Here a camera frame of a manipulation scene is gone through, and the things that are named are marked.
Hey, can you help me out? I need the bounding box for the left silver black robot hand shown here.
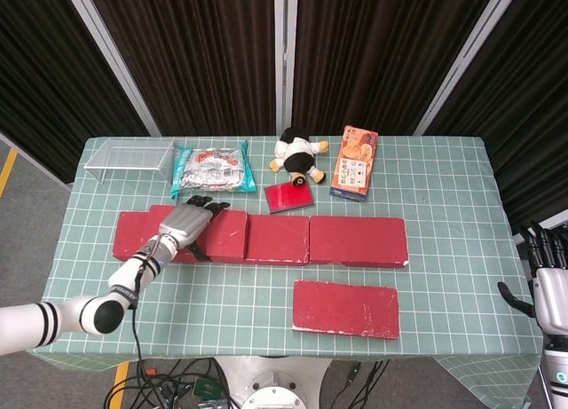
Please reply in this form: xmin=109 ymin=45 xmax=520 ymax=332
xmin=158 ymin=194 xmax=232 ymax=263

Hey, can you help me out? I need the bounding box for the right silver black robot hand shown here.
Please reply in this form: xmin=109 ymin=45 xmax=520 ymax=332
xmin=497 ymin=222 xmax=568 ymax=339

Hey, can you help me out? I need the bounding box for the red foam brick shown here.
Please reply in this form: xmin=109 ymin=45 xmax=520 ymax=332
xmin=148 ymin=204 xmax=249 ymax=264
xmin=244 ymin=214 xmax=311 ymax=266
xmin=111 ymin=210 xmax=209 ymax=264
xmin=291 ymin=279 xmax=400 ymax=341
xmin=308 ymin=216 xmax=410 ymax=269

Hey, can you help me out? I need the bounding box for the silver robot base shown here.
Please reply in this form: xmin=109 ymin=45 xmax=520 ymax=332
xmin=212 ymin=355 xmax=335 ymax=409

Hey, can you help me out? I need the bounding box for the red card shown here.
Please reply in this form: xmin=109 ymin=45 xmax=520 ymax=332
xmin=264 ymin=181 xmax=315 ymax=216

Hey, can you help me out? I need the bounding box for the silver teal snack bag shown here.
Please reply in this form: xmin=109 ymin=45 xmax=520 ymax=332
xmin=170 ymin=140 xmax=257 ymax=201

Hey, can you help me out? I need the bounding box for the green grid tablecloth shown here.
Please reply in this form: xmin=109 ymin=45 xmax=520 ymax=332
xmin=33 ymin=136 xmax=545 ymax=409

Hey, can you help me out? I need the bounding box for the black white plush toy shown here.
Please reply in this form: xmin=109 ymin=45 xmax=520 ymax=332
xmin=269 ymin=127 xmax=330 ymax=189

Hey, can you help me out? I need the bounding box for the dark brown partition panel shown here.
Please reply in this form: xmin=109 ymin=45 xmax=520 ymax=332
xmin=0 ymin=0 xmax=150 ymax=185
xmin=428 ymin=0 xmax=568 ymax=229
xmin=83 ymin=0 xmax=279 ymax=138
xmin=292 ymin=0 xmax=501 ymax=138

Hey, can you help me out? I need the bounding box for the orange blue biscuit box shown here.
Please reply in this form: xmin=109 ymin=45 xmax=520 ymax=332
xmin=328 ymin=124 xmax=379 ymax=204

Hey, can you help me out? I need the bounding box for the white wire mesh rack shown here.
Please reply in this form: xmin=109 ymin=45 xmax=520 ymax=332
xmin=83 ymin=143 xmax=175 ymax=186

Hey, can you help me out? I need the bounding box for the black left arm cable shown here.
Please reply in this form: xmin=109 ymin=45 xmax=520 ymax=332
xmin=130 ymin=242 xmax=159 ymax=366

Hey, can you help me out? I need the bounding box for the black floor cable bundle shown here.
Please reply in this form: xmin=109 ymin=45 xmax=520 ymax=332
xmin=104 ymin=358 xmax=236 ymax=409
xmin=341 ymin=359 xmax=392 ymax=409

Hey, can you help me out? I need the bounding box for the white partition post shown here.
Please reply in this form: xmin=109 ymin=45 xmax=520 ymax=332
xmin=273 ymin=0 xmax=299 ymax=138
xmin=414 ymin=0 xmax=518 ymax=138
xmin=61 ymin=0 xmax=163 ymax=138

